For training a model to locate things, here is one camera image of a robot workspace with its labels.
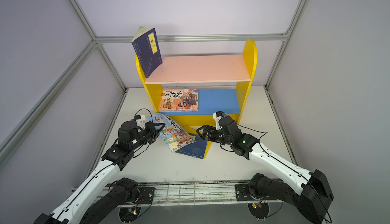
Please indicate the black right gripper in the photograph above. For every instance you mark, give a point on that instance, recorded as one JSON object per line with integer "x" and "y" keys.
{"x": 212, "y": 133}

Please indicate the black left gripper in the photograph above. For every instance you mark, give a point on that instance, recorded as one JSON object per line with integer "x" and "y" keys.
{"x": 152, "y": 131}

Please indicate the yellow cartoon book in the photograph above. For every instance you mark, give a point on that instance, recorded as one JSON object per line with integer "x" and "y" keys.
{"x": 193, "y": 131}

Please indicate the dark blue book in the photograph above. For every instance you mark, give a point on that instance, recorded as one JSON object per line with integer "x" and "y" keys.
{"x": 146, "y": 47}
{"x": 197, "y": 149}

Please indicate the light blue comic book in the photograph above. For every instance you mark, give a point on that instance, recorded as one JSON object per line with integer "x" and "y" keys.
{"x": 173, "y": 134}

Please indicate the orange comic book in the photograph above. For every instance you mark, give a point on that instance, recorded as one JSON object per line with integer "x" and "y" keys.
{"x": 176, "y": 100}

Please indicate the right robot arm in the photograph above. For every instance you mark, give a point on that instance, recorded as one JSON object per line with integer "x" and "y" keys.
{"x": 308, "y": 191}

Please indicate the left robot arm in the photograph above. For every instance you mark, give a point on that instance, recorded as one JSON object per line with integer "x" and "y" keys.
{"x": 82, "y": 207}

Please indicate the yellow pink blue bookshelf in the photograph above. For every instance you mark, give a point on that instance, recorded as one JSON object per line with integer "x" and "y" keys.
{"x": 224, "y": 83}

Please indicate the dark blue standing book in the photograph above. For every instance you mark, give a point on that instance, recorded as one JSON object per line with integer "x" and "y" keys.
{"x": 146, "y": 47}

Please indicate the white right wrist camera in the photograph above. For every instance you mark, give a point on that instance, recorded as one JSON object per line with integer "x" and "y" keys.
{"x": 217, "y": 117}

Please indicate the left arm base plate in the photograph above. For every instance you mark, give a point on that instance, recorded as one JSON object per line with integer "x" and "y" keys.
{"x": 145, "y": 195}

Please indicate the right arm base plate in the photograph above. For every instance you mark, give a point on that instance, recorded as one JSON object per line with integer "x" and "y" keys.
{"x": 243, "y": 194}

